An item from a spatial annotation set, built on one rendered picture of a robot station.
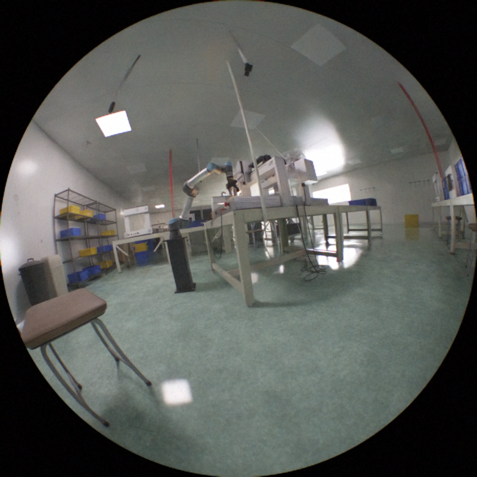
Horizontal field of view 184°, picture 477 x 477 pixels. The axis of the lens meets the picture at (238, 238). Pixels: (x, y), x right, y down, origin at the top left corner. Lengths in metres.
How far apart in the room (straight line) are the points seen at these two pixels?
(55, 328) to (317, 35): 2.93
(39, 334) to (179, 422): 0.53
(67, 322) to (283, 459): 0.73
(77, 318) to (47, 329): 0.12
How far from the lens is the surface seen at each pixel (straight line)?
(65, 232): 3.38
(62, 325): 0.55
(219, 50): 2.33
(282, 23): 2.33
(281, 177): 1.36
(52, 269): 2.81
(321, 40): 2.57
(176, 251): 1.65
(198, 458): 0.67
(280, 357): 0.81
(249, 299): 1.18
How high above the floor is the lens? 0.64
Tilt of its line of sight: 5 degrees down
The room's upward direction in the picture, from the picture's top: 8 degrees counter-clockwise
